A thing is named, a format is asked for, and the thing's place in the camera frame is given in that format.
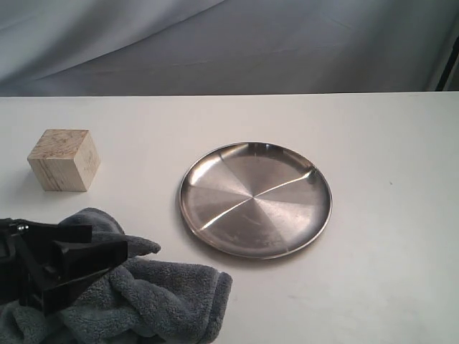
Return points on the grey backdrop cloth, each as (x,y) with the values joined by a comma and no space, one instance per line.
(95,48)

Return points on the light wooden cube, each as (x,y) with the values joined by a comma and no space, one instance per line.
(64,160)

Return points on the black stand pole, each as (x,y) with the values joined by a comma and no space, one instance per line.
(447,70)

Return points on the grey fluffy towel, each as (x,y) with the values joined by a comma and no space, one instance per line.
(141,301)

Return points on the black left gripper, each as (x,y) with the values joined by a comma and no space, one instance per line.
(75,263)

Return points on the round stainless steel plate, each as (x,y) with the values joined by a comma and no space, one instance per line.
(255,200)

